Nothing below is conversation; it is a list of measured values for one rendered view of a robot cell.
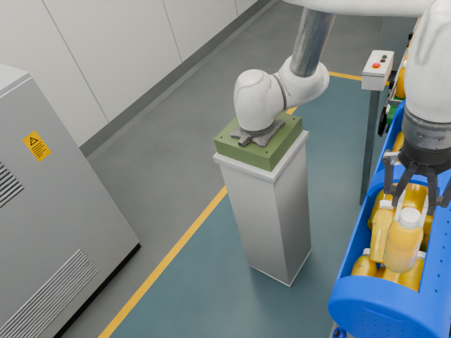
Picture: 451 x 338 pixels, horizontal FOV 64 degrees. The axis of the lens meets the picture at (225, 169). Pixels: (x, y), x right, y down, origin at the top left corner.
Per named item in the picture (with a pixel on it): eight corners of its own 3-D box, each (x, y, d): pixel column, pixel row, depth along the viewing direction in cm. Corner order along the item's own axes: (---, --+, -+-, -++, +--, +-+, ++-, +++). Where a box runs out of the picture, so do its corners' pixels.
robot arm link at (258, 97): (232, 115, 159) (223, 72, 144) (270, 102, 161) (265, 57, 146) (245, 137, 148) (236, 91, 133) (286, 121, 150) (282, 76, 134)
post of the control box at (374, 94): (359, 204, 250) (371, 80, 180) (360, 200, 252) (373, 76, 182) (365, 206, 248) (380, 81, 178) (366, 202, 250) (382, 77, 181)
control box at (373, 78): (360, 89, 177) (362, 70, 170) (371, 67, 188) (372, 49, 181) (382, 91, 173) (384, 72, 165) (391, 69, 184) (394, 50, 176)
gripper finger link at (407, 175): (420, 166, 61) (411, 163, 62) (397, 202, 70) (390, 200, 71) (424, 151, 63) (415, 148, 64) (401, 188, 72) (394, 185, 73)
